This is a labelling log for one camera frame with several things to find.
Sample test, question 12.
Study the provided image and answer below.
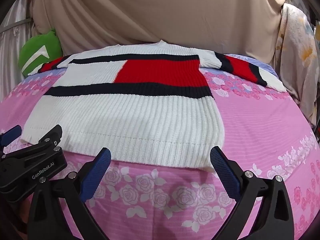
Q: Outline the cream floral hanging cloth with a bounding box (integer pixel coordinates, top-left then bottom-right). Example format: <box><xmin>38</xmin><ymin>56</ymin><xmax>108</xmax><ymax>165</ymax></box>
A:
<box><xmin>275</xmin><ymin>2</ymin><xmax>320</xmax><ymax>128</ymax></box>

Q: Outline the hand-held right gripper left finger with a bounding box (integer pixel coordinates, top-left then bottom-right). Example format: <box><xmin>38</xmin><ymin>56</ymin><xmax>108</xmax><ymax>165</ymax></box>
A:
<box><xmin>27</xmin><ymin>147</ymin><xmax>112</xmax><ymax>240</ymax></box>

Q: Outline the metal curtain rod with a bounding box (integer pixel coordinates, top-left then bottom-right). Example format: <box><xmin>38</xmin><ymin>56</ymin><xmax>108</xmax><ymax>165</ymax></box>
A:
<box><xmin>0</xmin><ymin>17</ymin><xmax>34</xmax><ymax>33</ymax></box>

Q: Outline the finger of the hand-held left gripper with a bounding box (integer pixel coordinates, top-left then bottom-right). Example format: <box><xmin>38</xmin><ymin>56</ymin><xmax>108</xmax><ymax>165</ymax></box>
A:
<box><xmin>29</xmin><ymin>124</ymin><xmax>63</xmax><ymax>153</ymax></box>
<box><xmin>0</xmin><ymin>124</ymin><xmax>23</xmax><ymax>151</ymax></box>

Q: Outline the white red navy knit sweater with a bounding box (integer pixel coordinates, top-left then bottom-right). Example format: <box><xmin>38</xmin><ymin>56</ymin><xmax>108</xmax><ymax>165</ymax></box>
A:
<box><xmin>20</xmin><ymin>40</ymin><xmax>288</xmax><ymax>173</ymax></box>

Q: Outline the pink floral bedsheet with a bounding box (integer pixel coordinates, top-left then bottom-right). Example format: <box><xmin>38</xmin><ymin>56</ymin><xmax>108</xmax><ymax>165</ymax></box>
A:
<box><xmin>0</xmin><ymin>52</ymin><xmax>320</xmax><ymax>240</ymax></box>

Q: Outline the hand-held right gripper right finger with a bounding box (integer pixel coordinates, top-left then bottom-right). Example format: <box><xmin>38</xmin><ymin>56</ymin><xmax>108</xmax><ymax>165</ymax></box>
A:
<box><xmin>209</xmin><ymin>146</ymin><xmax>296</xmax><ymax>240</ymax></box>

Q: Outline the beige backdrop cloth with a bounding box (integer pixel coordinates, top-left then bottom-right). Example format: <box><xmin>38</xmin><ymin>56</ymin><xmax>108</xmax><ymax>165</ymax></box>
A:
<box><xmin>31</xmin><ymin>0</ymin><xmax>288</xmax><ymax>65</ymax></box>

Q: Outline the green plush pillow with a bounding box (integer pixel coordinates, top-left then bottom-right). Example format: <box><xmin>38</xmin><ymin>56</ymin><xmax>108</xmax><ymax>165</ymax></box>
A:
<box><xmin>19</xmin><ymin>27</ymin><xmax>63</xmax><ymax>78</ymax></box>

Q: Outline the white curtain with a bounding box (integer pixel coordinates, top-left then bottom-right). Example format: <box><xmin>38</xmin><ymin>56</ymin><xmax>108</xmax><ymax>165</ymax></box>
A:
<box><xmin>0</xmin><ymin>0</ymin><xmax>35</xmax><ymax>105</ymax></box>

